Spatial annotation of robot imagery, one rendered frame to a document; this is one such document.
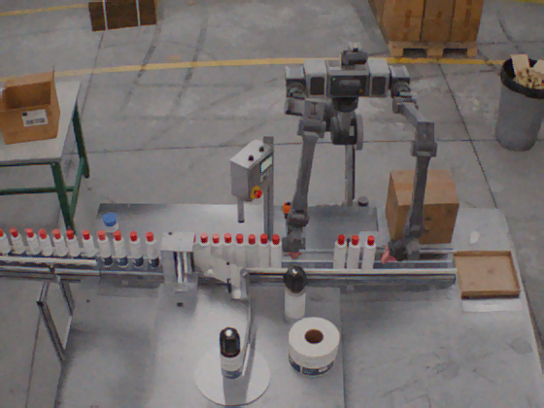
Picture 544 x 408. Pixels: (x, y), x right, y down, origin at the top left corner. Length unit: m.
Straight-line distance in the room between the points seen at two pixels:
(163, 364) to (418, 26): 4.23
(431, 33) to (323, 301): 3.73
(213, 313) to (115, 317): 0.45
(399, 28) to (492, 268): 3.29
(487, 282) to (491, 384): 0.59
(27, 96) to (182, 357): 2.16
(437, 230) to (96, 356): 1.68
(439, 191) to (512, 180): 2.01
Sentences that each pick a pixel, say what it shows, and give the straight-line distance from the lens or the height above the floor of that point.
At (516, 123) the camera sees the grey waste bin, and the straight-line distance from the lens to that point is 5.63.
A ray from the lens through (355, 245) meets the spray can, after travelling 3.32.
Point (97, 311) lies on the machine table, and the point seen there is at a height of 0.83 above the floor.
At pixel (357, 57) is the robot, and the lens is 3.28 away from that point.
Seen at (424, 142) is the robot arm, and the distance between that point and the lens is 3.14.
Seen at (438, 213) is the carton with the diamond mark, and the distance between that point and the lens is 3.52.
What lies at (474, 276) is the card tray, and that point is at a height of 0.83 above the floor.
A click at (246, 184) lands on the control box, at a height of 1.39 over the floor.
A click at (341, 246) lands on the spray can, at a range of 3.32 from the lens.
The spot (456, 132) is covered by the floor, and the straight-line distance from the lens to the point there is 5.81.
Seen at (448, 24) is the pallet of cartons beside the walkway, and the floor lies 0.32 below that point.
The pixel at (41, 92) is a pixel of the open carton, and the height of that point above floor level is 0.95.
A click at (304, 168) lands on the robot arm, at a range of 3.06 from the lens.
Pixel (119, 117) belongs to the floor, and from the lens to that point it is 5.91.
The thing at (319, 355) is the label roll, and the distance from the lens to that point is 2.96.
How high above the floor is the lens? 3.44
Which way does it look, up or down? 43 degrees down
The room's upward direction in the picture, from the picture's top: straight up
